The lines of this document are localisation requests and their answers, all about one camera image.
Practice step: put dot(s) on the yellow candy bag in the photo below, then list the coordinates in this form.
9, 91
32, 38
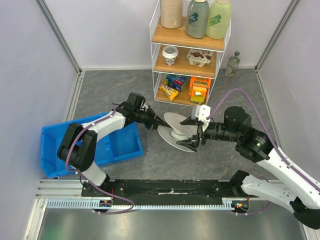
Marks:
170, 92

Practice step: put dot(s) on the white yogurt cup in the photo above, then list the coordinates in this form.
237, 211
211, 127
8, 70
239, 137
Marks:
170, 53

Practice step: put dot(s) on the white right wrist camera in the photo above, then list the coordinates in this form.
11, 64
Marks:
202, 113

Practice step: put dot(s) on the light green bottle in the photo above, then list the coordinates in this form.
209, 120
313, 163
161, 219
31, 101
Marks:
219, 18

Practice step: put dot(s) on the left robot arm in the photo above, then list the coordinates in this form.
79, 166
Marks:
78, 146

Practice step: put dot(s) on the chocolate dessert tub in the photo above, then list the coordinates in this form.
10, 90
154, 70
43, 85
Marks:
199, 57

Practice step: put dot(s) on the clear glass bottle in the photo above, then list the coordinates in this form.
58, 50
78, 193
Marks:
232, 64

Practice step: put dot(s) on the aluminium frame post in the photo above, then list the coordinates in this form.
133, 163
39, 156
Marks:
58, 34
277, 32

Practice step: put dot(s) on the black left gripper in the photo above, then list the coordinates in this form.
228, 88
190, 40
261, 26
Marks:
157, 122

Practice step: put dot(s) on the right aluminium frame post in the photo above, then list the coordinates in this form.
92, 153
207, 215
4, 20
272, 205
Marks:
277, 32

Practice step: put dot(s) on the grey slotted cable duct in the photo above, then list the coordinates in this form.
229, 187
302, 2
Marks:
99, 204

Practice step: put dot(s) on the left aluminium frame post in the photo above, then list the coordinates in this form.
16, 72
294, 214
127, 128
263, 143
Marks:
58, 34

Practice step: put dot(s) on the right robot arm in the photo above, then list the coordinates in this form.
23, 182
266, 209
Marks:
301, 194

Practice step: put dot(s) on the orange snack box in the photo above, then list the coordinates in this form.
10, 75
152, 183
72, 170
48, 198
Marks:
198, 89

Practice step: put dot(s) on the grey plastic cable spool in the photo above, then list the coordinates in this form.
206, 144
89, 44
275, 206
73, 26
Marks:
176, 132

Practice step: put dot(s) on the white wire shelf rack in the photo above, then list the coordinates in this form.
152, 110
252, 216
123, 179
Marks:
160, 37

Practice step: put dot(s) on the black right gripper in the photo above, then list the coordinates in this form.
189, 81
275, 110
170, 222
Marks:
199, 135

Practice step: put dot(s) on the blue plastic compartment bin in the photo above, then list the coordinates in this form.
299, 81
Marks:
120, 145

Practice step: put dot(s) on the blue snack box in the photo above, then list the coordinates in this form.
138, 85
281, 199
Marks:
177, 82

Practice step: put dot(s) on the beige bottle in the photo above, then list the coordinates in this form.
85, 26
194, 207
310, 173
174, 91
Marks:
171, 13

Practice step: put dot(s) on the grey green bottle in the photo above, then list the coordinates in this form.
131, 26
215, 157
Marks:
197, 18

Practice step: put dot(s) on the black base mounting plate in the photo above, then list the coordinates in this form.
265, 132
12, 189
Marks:
175, 192

